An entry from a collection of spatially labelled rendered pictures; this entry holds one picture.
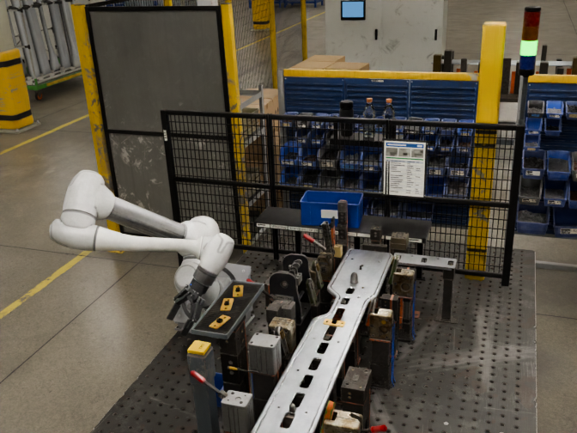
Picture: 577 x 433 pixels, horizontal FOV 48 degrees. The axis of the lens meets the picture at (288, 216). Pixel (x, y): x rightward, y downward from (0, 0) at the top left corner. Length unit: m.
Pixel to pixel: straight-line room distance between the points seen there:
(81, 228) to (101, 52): 2.75
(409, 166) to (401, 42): 6.02
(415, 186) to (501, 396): 1.15
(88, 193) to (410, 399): 1.51
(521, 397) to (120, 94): 3.65
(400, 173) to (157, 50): 2.29
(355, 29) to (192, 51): 4.84
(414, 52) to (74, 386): 6.62
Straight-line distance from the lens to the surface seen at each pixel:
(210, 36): 4.75
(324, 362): 2.40
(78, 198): 2.69
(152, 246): 2.70
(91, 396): 4.10
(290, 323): 2.48
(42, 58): 12.57
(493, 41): 3.21
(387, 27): 9.30
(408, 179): 3.38
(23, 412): 4.14
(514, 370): 2.96
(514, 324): 3.27
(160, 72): 4.99
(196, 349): 2.24
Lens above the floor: 2.41
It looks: 23 degrees down
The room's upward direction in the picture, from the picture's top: 3 degrees counter-clockwise
